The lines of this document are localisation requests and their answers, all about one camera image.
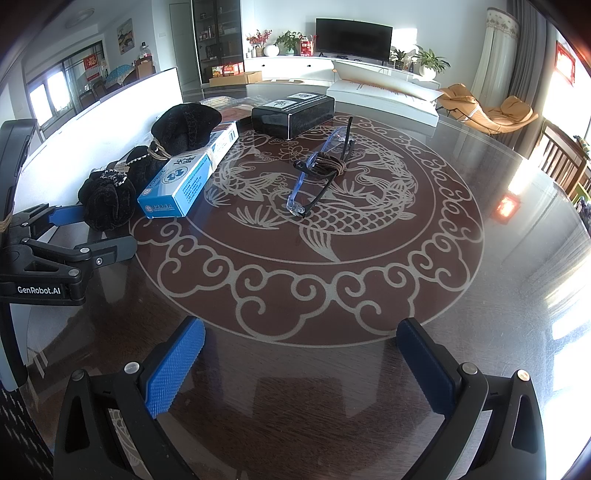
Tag red wall hanging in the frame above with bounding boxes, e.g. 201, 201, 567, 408
555, 41, 577, 86

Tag potted plant in white pot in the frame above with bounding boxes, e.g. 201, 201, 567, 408
413, 45, 451, 80

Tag wooden chair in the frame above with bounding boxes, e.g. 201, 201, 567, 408
538, 119, 591, 199

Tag glossy black box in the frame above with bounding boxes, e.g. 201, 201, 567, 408
250, 92, 335, 140

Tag leafy green potted plant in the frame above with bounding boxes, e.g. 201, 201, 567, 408
274, 30, 305, 56

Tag brown elastic cord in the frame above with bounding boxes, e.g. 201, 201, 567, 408
294, 151, 352, 178

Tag black television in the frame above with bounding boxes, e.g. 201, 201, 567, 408
315, 17, 394, 62

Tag blue and white carton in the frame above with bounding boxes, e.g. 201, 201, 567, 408
137, 121, 240, 219

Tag dark glass display cabinet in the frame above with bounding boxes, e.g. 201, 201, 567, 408
191, 0, 245, 85

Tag flat cardboard box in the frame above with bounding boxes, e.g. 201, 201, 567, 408
209, 71, 263, 88

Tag dark dotted cloth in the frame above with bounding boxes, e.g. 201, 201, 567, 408
0, 385, 56, 480

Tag large black velvet pouch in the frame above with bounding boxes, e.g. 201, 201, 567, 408
151, 102, 223, 160

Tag orange lounge chair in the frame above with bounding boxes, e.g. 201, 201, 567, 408
436, 83, 540, 136

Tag white sheer curtain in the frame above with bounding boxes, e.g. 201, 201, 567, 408
470, 6, 522, 102

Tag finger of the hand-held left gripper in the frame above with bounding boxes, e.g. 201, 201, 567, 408
0, 234, 138, 283
9, 203, 88, 241

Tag wall painting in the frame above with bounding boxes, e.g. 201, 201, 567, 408
115, 18, 134, 55

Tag white television cabinet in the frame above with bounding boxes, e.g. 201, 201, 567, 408
244, 55, 441, 90

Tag white partition board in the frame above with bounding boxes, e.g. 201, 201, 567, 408
9, 67, 185, 370

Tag clear safety glasses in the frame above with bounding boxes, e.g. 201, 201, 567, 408
286, 116, 356, 220

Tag white door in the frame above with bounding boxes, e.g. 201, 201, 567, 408
168, 2, 195, 86

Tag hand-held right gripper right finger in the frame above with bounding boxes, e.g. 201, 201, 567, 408
396, 318, 548, 480

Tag grey curtain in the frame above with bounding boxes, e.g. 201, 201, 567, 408
507, 0, 549, 153

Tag small potted plant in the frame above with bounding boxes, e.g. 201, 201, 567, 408
390, 47, 416, 71

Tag teal cloth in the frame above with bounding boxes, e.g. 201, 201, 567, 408
105, 65, 137, 86

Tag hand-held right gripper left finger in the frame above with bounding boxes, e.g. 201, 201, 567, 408
53, 316, 206, 480

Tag red flowers in vase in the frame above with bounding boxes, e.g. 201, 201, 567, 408
246, 30, 273, 58

